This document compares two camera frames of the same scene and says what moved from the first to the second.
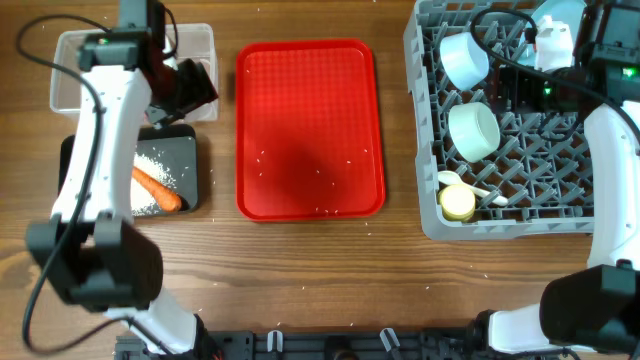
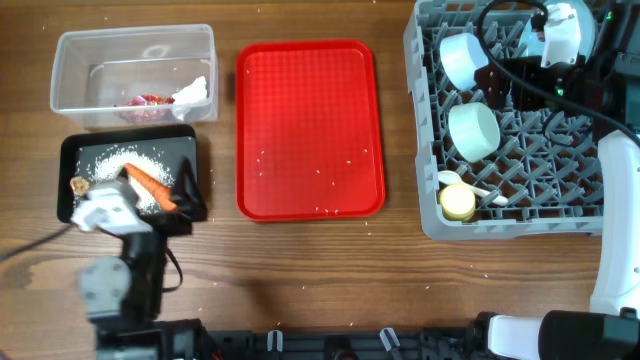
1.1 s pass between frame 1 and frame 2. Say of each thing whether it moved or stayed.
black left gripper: moved
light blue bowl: stayed
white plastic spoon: stayed
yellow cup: stayed
